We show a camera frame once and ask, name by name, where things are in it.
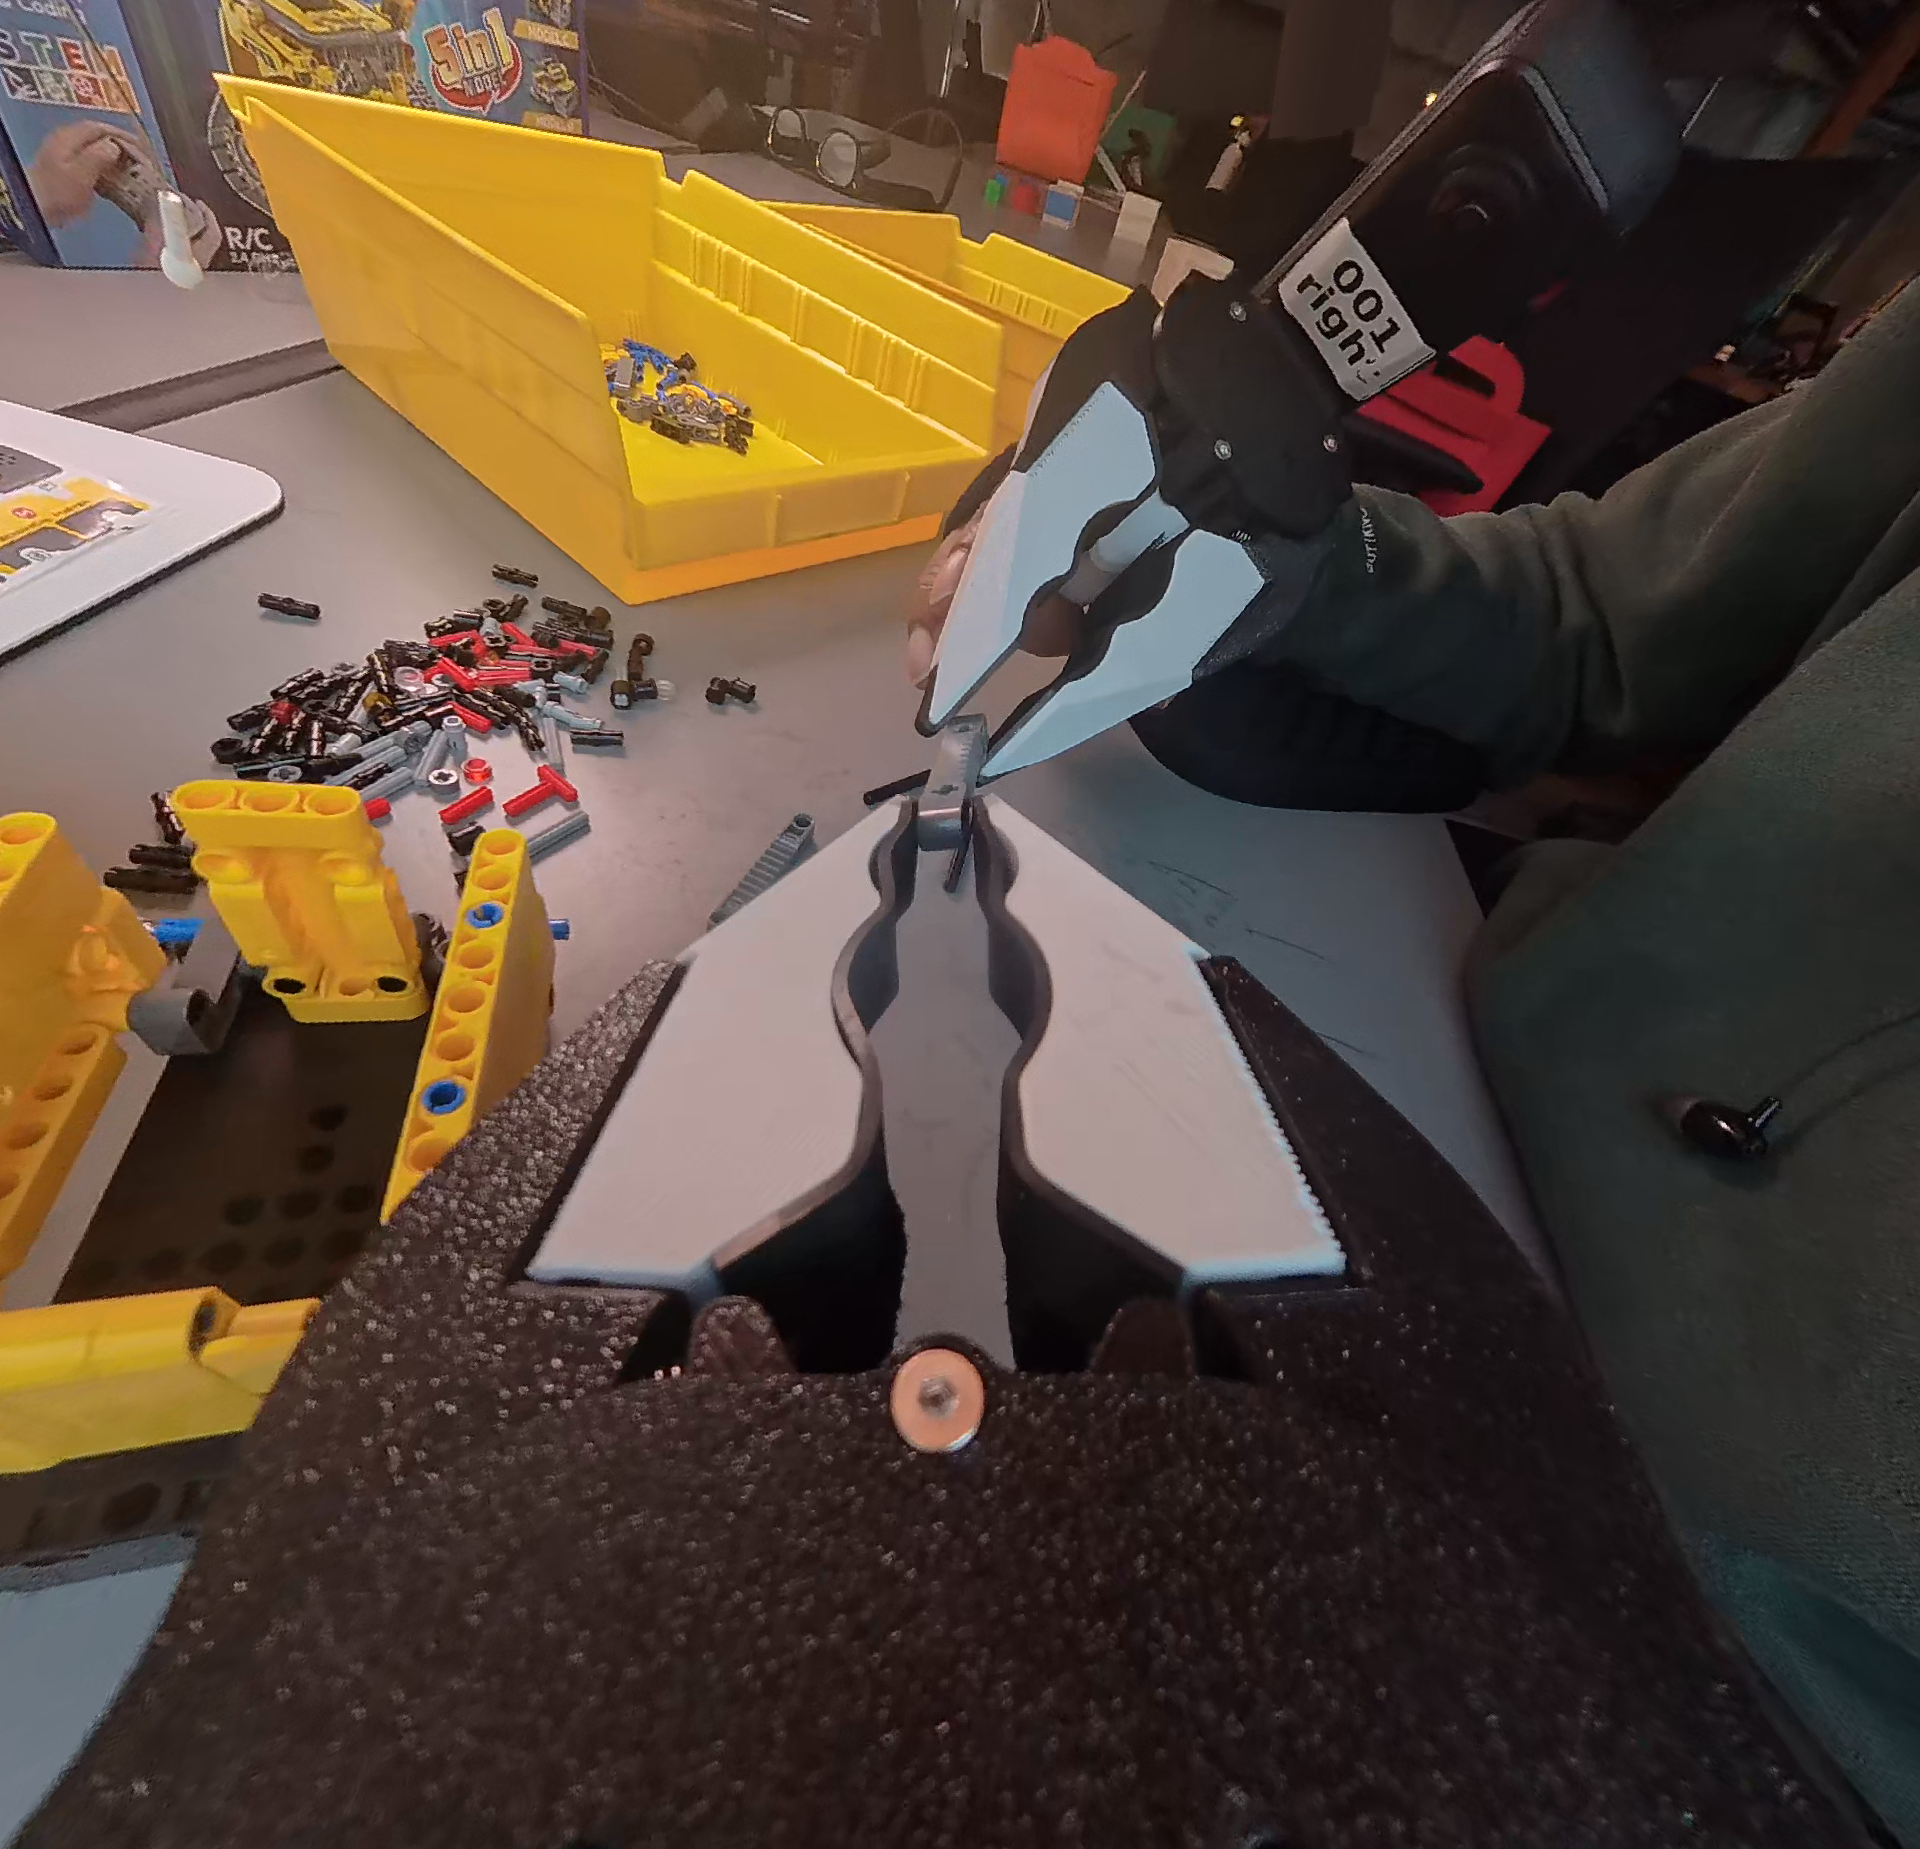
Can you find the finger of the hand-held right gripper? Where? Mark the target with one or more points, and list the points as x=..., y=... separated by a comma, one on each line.
x=1036, y=529
x=1185, y=620

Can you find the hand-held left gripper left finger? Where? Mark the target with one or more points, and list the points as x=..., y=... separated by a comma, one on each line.
x=703, y=1115

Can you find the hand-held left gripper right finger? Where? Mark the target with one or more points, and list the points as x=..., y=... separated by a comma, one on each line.
x=1155, y=1115

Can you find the grey lego gear rack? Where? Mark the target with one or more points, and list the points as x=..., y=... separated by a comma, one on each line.
x=760, y=875
x=957, y=784

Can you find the yellow black lego model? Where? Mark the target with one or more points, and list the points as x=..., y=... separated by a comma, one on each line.
x=318, y=917

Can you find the yellow plastic bin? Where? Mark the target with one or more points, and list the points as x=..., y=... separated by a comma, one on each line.
x=447, y=256
x=1036, y=285

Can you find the person's right forearm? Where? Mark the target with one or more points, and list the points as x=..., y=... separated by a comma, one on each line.
x=1576, y=603

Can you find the pile of mixed lego parts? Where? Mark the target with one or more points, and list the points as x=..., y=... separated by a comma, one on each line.
x=682, y=402

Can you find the pile of small lego pins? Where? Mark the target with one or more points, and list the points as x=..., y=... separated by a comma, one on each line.
x=434, y=696

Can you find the blue lego set box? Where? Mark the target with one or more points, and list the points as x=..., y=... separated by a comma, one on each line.
x=376, y=19

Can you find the lego sticker sheet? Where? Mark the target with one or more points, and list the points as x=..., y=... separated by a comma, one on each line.
x=62, y=514

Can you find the person's right hand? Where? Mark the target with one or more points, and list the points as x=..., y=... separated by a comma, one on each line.
x=942, y=589

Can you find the orange plastic container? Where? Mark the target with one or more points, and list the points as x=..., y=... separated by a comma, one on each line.
x=1055, y=106

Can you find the instruction booklet on stand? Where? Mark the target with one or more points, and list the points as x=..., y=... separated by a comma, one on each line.
x=195, y=492

